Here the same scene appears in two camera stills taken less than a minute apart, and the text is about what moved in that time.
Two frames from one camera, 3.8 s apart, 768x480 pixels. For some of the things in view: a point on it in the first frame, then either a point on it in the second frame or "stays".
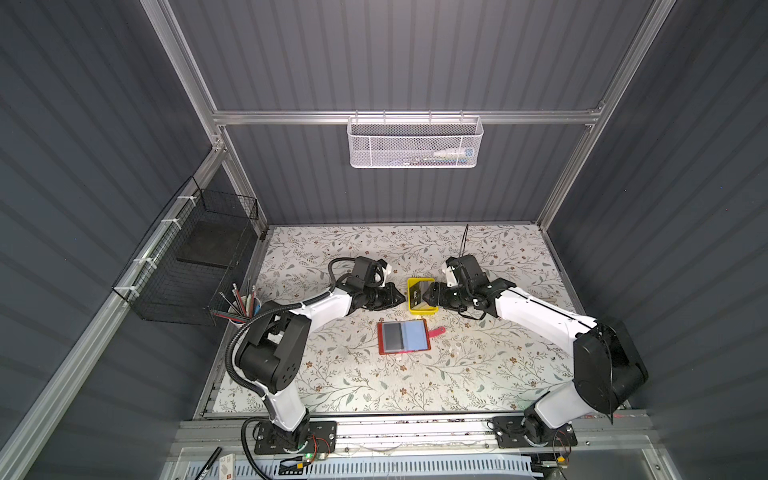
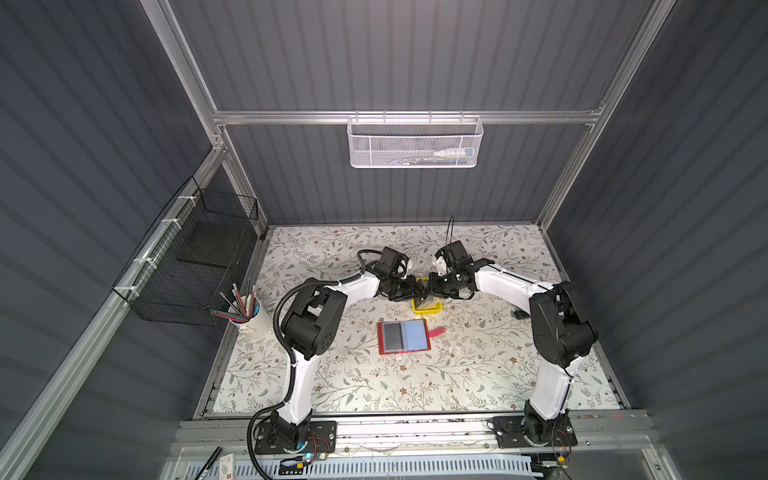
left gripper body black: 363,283 → 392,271
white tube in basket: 455,153 stays
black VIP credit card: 393,336 stays
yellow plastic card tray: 417,305 stays
